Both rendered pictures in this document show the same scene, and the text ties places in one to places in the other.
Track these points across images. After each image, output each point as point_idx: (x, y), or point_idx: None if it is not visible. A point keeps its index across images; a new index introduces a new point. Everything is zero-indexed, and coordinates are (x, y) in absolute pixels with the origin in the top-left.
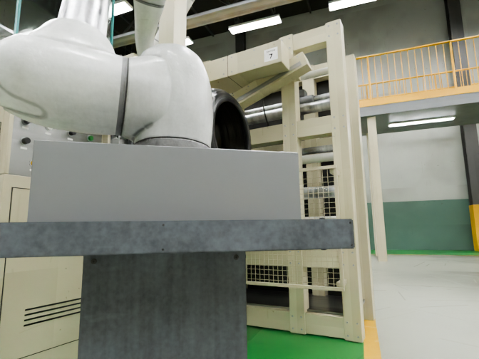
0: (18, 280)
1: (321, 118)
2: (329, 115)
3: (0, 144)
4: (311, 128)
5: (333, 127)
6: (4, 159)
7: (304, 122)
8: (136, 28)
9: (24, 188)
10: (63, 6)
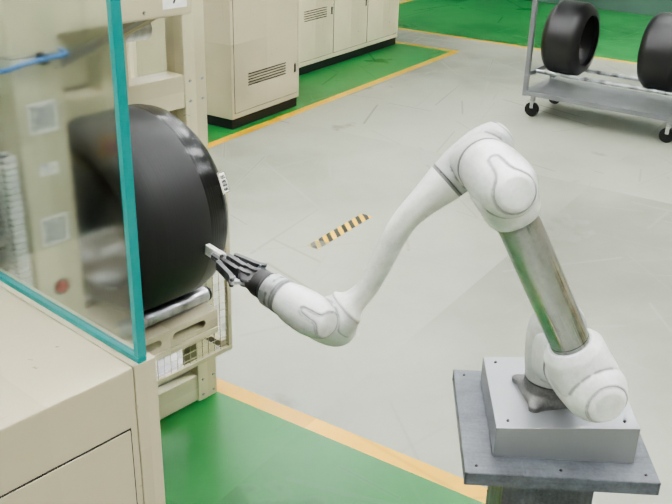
0: None
1: (170, 82)
2: (181, 76)
3: (139, 474)
4: (155, 101)
5: (188, 98)
6: (162, 492)
7: (142, 88)
8: (427, 214)
9: None
10: (577, 315)
